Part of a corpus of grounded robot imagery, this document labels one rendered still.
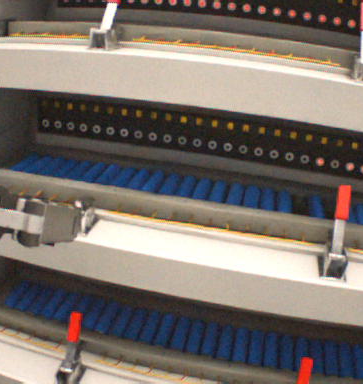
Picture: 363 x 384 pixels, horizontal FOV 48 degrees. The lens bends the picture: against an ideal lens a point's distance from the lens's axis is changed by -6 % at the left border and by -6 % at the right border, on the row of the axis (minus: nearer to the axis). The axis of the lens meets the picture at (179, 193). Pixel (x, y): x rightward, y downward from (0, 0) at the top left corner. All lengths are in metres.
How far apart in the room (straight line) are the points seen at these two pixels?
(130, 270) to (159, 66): 0.21
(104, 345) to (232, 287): 0.20
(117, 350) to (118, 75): 0.33
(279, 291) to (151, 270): 0.13
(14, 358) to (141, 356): 0.16
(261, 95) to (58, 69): 0.21
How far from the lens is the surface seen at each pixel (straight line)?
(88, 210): 0.46
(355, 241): 0.49
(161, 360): 0.54
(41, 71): 0.47
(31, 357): 0.58
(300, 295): 0.43
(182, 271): 0.43
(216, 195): 0.51
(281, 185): 0.56
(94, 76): 0.45
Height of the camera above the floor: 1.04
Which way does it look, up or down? 7 degrees down
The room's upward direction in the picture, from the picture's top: 8 degrees clockwise
